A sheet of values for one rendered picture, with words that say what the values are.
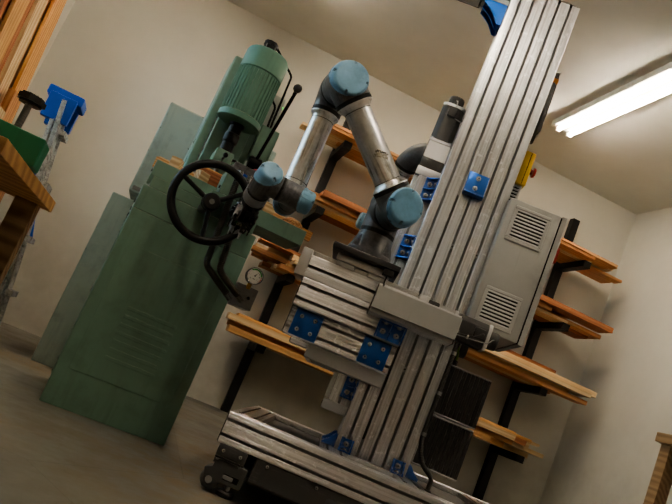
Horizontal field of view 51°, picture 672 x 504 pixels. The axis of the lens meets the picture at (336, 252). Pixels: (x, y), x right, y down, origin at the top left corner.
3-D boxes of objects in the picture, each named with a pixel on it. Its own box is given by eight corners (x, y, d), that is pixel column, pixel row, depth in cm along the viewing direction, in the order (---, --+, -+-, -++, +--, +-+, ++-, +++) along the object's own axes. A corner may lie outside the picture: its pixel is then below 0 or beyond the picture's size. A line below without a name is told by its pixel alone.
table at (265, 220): (151, 169, 238) (159, 153, 240) (145, 182, 267) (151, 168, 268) (309, 245, 255) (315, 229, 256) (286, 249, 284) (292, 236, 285)
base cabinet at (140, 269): (36, 399, 231) (130, 205, 244) (46, 379, 286) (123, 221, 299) (164, 446, 244) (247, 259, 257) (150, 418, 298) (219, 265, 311)
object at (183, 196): (149, 185, 247) (154, 175, 248) (144, 193, 267) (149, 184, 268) (251, 234, 258) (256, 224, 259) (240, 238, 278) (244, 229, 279)
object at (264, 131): (248, 155, 294) (263, 124, 297) (244, 159, 302) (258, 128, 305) (266, 164, 296) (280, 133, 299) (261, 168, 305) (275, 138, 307)
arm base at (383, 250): (385, 272, 236) (396, 246, 238) (389, 264, 221) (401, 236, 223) (344, 255, 237) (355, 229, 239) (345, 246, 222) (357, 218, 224)
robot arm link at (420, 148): (409, 140, 280) (353, 233, 305) (433, 152, 282) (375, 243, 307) (409, 129, 290) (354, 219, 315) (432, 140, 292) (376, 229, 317)
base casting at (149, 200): (131, 205, 245) (142, 182, 246) (123, 221, 299) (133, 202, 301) (247, 259, 257) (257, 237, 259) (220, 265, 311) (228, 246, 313)
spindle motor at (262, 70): (220, 108, 265) (254, 37, 271) (212, 119, 281) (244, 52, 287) (262, 130, 270) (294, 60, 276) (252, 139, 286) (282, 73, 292)
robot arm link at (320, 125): (320, 76, 235) (261, 208, 226) (329, 65, 225) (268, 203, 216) (351, 93, 238) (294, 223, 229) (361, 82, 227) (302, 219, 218)
